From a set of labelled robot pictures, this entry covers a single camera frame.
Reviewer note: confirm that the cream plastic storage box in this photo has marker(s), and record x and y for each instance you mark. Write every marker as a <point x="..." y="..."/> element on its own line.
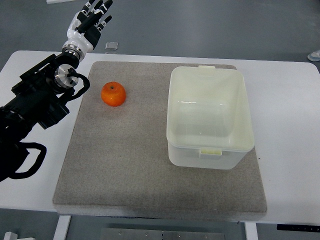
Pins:
<point x="208" y="118"/>

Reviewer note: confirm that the grey felt mat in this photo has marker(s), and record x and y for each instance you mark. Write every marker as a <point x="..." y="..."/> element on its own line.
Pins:
<point x="117" y="162"/>

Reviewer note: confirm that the black table control panel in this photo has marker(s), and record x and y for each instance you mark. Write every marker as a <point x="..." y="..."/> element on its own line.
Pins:
<point x="298" y="228"/>

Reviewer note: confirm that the white table leg left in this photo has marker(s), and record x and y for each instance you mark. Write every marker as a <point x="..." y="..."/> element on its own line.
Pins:
<point x="62" y="227"/>

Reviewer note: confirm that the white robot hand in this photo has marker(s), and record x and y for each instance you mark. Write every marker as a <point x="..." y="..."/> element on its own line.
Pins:
<point x="79" y="44"/>

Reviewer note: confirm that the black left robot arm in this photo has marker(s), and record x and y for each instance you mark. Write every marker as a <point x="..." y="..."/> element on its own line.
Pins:
<point x="43" y="92"/>

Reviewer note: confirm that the white table leg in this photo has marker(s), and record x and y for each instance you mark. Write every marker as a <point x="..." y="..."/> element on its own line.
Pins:
<point x="251" y="231"/>
<point x="62" y="227"/>

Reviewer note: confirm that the small clear plastic square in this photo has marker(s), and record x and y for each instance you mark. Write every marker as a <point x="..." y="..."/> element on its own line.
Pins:
<point x="112" y="46"/>

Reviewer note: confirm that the white table leg right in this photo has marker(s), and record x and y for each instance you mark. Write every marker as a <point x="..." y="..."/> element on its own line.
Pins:
<point x="251" y="231"/>

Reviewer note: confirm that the white block bottom left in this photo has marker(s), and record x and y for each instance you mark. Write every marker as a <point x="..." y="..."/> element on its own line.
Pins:
<point x="10" y="236"/>

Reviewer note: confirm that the white sneaker at right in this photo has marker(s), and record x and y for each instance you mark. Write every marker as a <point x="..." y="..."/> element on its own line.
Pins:
<point x="314" y="56"/>

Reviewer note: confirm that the orange fruit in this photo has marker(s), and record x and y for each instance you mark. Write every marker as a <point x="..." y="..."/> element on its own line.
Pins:
<point x="113" y="94"/>

